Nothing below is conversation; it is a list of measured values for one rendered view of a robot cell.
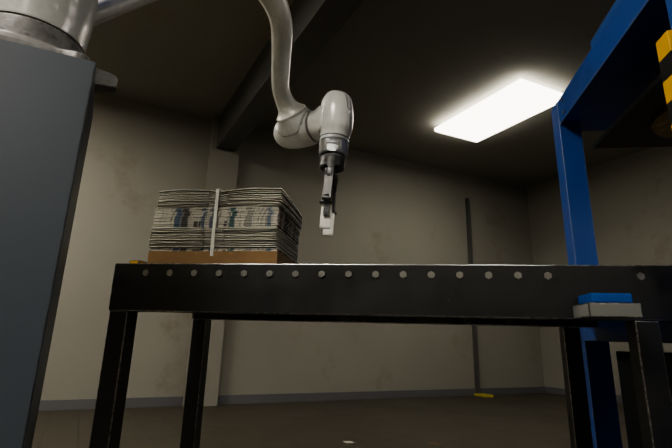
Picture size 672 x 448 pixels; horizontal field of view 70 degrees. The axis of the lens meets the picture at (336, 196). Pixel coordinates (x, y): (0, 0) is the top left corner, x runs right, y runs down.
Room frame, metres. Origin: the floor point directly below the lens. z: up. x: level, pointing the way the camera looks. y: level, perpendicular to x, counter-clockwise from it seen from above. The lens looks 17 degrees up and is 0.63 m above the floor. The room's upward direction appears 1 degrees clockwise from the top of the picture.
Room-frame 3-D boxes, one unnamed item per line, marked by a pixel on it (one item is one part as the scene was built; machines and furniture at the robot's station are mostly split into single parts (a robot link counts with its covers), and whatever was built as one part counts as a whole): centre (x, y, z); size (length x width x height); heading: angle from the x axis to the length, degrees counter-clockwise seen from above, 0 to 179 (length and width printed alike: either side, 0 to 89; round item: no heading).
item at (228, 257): (1.45, 0.21, 0.83); 0.29 x 0.16 x 0.04; 172
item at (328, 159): (1.34, 0.01, 1.10); 0.08 x 0.07 x 0.09; 175
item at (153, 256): (1.48, 0.43, 0.83); 0.29 x 0.16 x 0.04; 172
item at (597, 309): (1.03, -0.57, 0.70); 0.10 x 0.10 x 0.03; 82
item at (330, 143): (1.34, 0.01, 1.17); 0.09 x 0.09 x 0.06
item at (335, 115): (1.35, 0.01, 1.28); 0.13 x 0.11 x 0.16; 51
